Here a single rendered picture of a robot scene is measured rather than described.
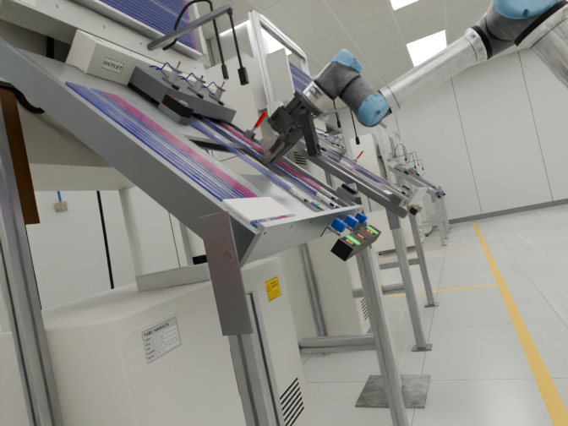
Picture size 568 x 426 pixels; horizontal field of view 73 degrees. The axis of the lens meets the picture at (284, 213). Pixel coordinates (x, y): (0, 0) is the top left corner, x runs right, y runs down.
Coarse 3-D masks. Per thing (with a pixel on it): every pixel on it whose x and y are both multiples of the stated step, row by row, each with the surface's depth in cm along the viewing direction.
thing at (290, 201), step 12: (252, 180) 86; (264, 180) 91; (288, 180) 105; (264, 192) 82; (276, 192) 87; (288, 192) 93; (300, 192) 100; (288, 204) 84; (300, 204) 89; (324, 204) 101; (336, 204) 110
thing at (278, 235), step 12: (300, 216) 71; (312, 216) 76; (324, 216) 83; (336, 216) 94; (264, 228) 57; (276, 228) 62; (288, 228) 67; (300, 228) 73; (312, 228) 81; (324, 228) 90; (264, 240) 60; (276, 240) 65; (288, 240) 71; (300, 240) 78; (252, 252) 59; (264, 252) 63; (276, 252) 69
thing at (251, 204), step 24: (96, 96) 77; (120, 96) 86; (120, 120) 71; (144, 120) 79; (168, 144) 73; (192, 144) 82; (192, 168) 67; (216, 168) 75; (216, 192) 63; (240, 192) 70; (264, 216) 64; (288, 216) 71
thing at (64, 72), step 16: (48, 64) 84; (64, 64) 91; (64, 80) 79; (80, 80) 86; (96, 80) 93; (128, 96) 96; (160, 112) 98; (176, 128) 92; (192, 128) 100; (208, 128) 111; (224, 128) 124; (208, 144) 114; (256, 144) 130
